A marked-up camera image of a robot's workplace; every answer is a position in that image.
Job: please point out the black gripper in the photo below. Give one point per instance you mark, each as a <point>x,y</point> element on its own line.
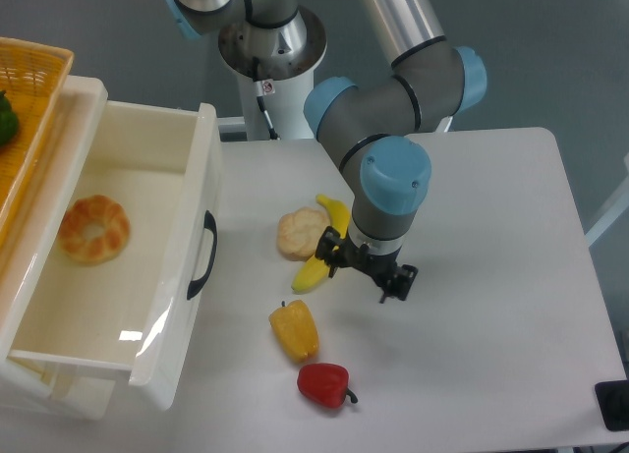
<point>394,281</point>

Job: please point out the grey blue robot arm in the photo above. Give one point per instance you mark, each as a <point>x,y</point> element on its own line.
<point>387,174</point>

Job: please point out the white drawer cabinet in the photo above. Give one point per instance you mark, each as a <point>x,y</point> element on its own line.
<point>47,387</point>

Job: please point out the yellow toy banana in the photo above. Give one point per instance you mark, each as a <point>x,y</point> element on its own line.
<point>314,270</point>

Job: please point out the pale round bread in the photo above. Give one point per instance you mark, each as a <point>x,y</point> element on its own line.
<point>298,232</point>

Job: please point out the yellow toy bell pepper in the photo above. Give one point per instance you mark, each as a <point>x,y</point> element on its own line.
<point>294,328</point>

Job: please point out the red toy bell pepper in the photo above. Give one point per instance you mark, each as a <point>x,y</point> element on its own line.
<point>326,385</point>

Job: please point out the black device at edge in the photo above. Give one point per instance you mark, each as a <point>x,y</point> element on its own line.
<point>612,397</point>

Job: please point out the orange woven basket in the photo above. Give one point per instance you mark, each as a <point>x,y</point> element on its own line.
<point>32,74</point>

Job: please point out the green toy pepper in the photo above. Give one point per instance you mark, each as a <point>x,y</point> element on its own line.
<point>9,121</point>

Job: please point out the white frame at right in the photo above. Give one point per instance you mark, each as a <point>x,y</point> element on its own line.
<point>611,209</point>

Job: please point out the golden ring bread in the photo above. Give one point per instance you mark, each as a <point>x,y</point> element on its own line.
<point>94,230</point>

